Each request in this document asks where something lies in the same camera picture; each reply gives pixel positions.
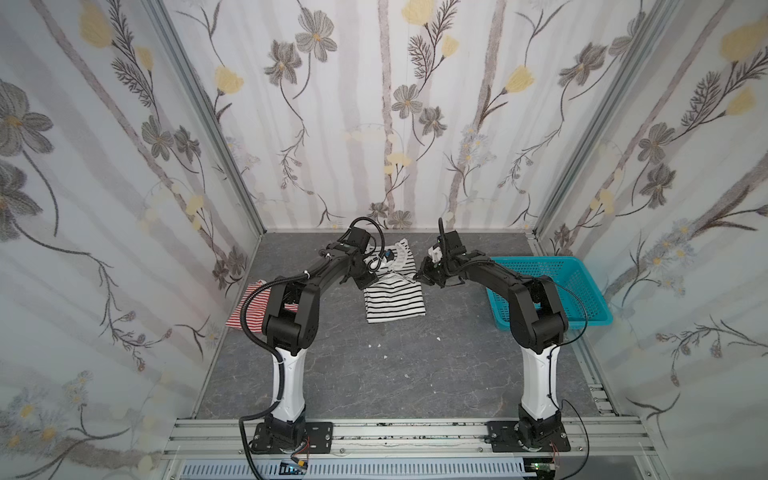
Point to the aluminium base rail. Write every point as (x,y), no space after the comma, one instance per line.
(591,437)

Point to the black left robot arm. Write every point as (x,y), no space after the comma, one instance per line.
(291,323)

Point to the white slotted cable duct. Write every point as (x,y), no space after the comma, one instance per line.
(419,468)

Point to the red white striped tank top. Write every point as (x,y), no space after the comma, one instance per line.
(256,310)

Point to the teal plastic basket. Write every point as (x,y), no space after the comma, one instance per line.
(581,298)

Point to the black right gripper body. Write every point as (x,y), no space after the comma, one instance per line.
(427,273)

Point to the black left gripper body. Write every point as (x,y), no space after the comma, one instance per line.
(368,276)

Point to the black white striped tank top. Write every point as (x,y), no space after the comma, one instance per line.
(395,295)

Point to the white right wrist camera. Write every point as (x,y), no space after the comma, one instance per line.
(435,254)

